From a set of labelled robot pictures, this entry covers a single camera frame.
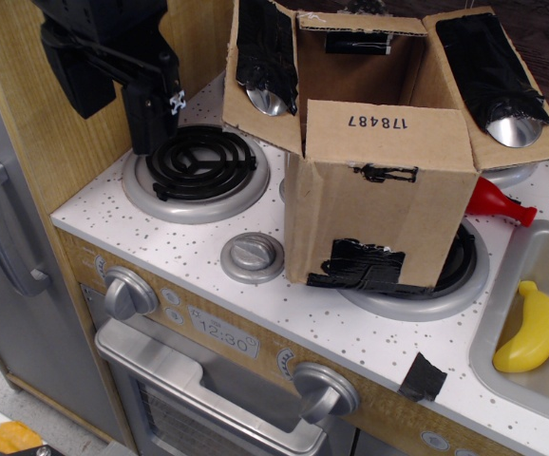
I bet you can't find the red toy bottle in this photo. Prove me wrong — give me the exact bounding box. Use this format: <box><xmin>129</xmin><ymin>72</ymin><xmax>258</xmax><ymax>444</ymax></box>
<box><xmin>465</xmin><ymin>177</ymin><xmax>538</xmax><ymax>227</ymax></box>

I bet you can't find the grey toy sink basin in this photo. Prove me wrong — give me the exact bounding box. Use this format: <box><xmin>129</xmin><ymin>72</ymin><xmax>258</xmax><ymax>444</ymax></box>
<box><xmin>469</xmin><ymin>220</ymin><xmax>549</xmax><ymax>419</ymax></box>

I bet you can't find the oven clock display panel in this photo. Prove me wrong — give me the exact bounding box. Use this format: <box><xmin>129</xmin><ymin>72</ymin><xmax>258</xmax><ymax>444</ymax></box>
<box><xmin>188</xmin><ymin>306</ymin><xmax>260</xmax><ymax>359</ymax></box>

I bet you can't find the yellow toy banana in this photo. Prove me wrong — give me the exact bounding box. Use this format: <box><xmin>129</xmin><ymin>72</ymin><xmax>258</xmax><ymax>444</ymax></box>
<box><xmin>492</xmin><ymin>280</ymin><xmax>549</xmax><ymax>373</ymax></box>

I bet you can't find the grey left oven knob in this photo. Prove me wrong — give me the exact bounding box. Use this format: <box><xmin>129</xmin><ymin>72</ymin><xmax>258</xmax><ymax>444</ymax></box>
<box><xmin>104</xmin><ymin>266</ymin><xmax>159</xmax><ymax>320</ymax></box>

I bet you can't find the brown cardboard box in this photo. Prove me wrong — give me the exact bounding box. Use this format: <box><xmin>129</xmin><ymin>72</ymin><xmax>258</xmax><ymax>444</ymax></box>
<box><xmin>223</xmin><ymin>1</ymin><xmax>549</xmax><ymax>293</ymax></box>

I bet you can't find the grey oven knob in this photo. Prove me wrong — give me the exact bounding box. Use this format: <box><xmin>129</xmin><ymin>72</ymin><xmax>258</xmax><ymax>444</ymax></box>
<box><xmin>293</xmin><ymin>362</ymin><xmax>360</xmax><ymax>424</ymax></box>
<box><xmin>104</xmin><ymin>266</ymin><xmax>159</xmax><ymax>320</ymax></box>

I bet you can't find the orange object on floor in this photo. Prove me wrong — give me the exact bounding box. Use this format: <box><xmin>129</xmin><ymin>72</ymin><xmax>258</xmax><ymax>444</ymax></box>
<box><xmin>0</xmin><ymin>421</ymin><xmax>43</xmax><ymax>454</ymax></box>

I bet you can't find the grey rear-right burner ring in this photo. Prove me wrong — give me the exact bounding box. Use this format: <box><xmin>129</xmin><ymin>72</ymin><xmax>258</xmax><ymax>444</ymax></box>
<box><xmin>481</xmin><ymin>162</ymin><xmax>540</xmax><ymax>190</ymax></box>

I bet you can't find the metal spoon under tape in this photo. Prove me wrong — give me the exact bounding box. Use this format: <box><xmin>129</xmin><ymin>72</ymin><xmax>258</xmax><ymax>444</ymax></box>
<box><xmin>486</xmin><ymin>117</ymin><xmax>543</xmax><ymax>148</ymax></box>
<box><xmin>245</xmin><ymin>83</ymin><xmax>287</xmax><ymax>117</ymax></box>

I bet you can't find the grey round stovetop knob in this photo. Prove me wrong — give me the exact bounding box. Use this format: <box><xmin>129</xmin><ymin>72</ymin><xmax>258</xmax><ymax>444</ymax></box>
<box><xmin>220</xmin><ymin>232</ymin><xmax>284</xmax><ymax>284</ymax></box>

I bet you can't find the metal spoon under left tape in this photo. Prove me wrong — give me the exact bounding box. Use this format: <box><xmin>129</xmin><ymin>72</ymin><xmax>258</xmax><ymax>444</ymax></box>
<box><xmin>245</xmin><ymin>83</ymin><xmax>287</xmax><ymax>117</ymax></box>

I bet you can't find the grey oven door with handle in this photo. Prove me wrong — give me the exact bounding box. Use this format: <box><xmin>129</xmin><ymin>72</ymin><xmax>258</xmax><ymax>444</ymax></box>
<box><xmin>81</xmin><ymin>286</ymin><xmax>357</xmax><ymax>455</ymax></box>

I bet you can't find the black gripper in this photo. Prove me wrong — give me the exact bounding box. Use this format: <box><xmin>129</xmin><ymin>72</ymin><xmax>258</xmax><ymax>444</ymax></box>
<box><xmin>34</xmin><ymin>1</ymin><xmax>186</xmax><ymax>155</ymax></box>

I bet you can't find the grey right oven knob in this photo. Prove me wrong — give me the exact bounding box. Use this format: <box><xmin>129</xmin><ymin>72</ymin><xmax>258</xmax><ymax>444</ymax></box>
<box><xmin>293</xmin><ymin>362</ymin><xmax>360</xmax><ymax>424</ymax></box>

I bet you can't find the black front-right stove burner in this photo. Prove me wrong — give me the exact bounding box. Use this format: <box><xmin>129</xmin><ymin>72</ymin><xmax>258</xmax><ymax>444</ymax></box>
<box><xmin>340</xmin><ymin>220</ymin><xmax>490</xmax><ymax>322</ymax></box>

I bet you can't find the metal spoon under right tape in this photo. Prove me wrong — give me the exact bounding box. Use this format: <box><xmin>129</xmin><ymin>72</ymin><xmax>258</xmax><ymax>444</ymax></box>
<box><xmin>486</xmin><ymin>117</ymin><xmax>543</xmax><ymax>148</ymax></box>

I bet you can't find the black front-left stove burner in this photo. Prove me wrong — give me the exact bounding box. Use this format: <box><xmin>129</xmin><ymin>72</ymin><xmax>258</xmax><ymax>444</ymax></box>
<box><xmin>123</xmin><ymin>124</ymin><xmax>270</xmax><ymax>224</ymax></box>

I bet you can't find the black tape piece on counter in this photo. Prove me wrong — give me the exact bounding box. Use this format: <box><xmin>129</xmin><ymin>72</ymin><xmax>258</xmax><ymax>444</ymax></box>
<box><xmin>397</xmin><ymin>352</ymin><xmax>447</xmax><ymax>402</ymax></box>

